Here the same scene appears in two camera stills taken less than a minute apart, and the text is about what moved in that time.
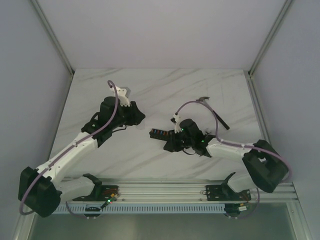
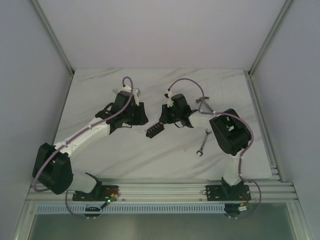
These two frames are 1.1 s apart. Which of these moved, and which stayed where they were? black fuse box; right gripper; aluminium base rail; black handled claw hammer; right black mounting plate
Moved: right gripper; black fuse box
Stayed: black handled claw hammer; aluminium base rail; right black mounting plate
